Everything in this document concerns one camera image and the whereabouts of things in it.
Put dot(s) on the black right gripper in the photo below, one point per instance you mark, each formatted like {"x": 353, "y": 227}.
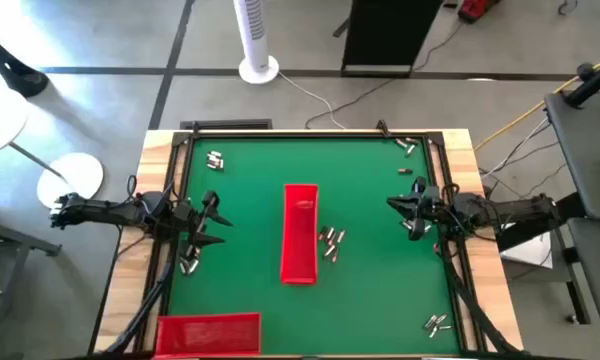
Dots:
{"x": 432, "y": 207}

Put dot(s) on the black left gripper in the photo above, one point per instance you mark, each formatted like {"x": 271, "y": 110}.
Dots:
{"x": 190, "y": 225}

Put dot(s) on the red plastic bin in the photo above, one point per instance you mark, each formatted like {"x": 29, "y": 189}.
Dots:
{"x": 300, "y": 240}
{"x": 207, "y": 335}

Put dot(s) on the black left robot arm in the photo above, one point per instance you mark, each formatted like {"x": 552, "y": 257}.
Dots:
{"x": 105, "y": 212}

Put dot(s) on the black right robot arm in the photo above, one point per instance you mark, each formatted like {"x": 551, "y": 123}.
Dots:
{"x": 505, "y": 210}

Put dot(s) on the green table mat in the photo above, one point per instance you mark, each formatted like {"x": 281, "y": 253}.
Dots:
{"x": 380, "y": 280}

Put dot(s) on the black clamp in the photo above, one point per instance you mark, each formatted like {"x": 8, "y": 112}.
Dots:
{"x": 195, "y": 127}
{"x": 382, "y": 128}

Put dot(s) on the black floor plate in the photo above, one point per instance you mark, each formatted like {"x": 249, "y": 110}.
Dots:
{"x": 230, "y": 124}

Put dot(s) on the black diagonal strut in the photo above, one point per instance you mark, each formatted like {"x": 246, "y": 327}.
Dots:
{"x": 472, "y": 305}
{"x": 140, "y": 315}

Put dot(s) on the black desk crossbar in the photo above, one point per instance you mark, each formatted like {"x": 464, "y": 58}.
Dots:
{"x": 520, "y": 234}

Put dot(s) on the white box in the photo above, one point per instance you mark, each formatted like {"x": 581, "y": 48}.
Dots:
{"x": 530, "y": 250}

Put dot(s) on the black partition panel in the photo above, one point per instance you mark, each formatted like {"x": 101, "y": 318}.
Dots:
{"x": 385, "y": 35}

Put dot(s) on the grey desk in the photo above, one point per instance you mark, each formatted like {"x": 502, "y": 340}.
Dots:
{"x": 590, "y": 150}

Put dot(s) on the white tower fan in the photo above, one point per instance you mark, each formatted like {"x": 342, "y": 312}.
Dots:
{"x": 254, "y": 30}

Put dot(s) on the red and black device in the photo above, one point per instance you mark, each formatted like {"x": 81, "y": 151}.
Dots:
{"x": 475, "y": 9}

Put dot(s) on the black chair leg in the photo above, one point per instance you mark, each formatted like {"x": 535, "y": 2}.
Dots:
{"x": 15, "y": 75}

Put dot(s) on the grey metal table frame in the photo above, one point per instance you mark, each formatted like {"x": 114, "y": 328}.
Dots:
{"x": 25, "y": 241}

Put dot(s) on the white round pedestal table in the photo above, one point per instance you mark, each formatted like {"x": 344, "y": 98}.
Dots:
{"x": 0, "y": 120}

